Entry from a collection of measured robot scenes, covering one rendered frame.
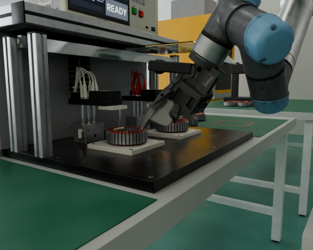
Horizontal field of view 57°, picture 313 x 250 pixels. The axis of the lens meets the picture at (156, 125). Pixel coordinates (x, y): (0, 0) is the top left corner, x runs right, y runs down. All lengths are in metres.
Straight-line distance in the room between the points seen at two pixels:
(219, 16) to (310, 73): 5.37
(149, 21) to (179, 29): 3.61
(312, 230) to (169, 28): 4.50
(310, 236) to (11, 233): 0.38
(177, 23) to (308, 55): 2.52
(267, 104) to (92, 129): 0.48
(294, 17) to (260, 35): 0.27
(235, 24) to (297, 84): 5.43
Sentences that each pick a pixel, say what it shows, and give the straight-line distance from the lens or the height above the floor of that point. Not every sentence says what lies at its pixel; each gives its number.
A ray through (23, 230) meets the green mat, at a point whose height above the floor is 0.75.
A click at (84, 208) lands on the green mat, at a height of 0.75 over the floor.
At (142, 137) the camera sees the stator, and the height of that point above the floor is 0.80.
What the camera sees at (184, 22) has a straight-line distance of 4.70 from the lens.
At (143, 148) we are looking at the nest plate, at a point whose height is 0.78.
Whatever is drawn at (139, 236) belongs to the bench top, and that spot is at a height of 0.72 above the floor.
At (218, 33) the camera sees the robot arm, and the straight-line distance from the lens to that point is 0.62.
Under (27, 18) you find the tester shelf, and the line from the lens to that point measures 0.72.
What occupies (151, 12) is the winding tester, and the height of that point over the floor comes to 1.20.
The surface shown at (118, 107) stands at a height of 0.88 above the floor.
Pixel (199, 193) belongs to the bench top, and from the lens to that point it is 0.60.
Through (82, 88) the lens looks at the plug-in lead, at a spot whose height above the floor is 0.93.
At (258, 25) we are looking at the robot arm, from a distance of 0.53.
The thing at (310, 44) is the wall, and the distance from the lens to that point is 6.00.
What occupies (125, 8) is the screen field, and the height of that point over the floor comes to 1.18.
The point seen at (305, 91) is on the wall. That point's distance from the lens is 5.96.
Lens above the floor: 0.94
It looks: 8 degrees down
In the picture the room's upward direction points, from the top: straight up
